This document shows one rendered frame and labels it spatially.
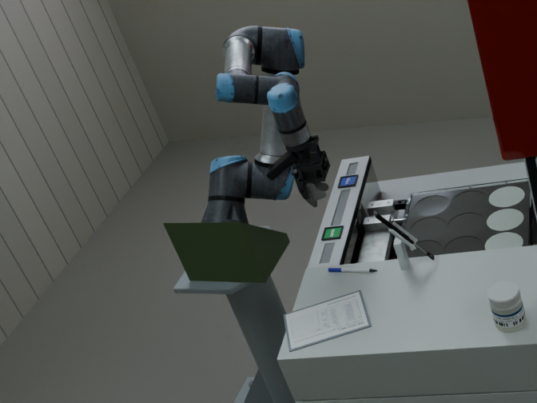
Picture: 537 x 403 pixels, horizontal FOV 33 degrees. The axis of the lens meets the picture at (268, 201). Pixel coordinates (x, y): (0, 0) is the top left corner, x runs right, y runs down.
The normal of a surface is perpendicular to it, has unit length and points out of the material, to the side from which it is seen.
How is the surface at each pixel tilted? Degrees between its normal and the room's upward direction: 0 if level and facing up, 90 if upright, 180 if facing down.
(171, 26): 90
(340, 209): 0
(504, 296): 0
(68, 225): 90
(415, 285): 0
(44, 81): 90
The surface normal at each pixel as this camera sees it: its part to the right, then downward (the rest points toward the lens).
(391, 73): -0.37, 0.59
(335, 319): -0.31, -0.80
